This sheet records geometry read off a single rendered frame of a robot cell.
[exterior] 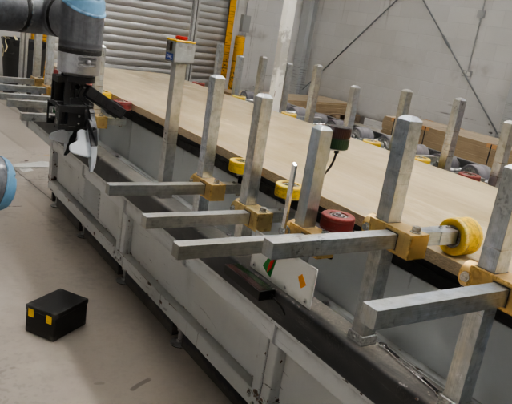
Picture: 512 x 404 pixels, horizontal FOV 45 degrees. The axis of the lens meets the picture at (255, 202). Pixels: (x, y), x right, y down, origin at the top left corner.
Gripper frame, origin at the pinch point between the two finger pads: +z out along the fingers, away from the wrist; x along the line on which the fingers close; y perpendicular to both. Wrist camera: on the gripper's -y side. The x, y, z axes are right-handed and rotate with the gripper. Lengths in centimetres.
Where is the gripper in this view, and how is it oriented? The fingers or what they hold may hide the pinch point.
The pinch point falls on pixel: (80, 163)
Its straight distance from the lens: 147.0
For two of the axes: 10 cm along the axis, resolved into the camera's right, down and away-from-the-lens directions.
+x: 6.1, 3.1, -7.3
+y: -7.8, 0.5, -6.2
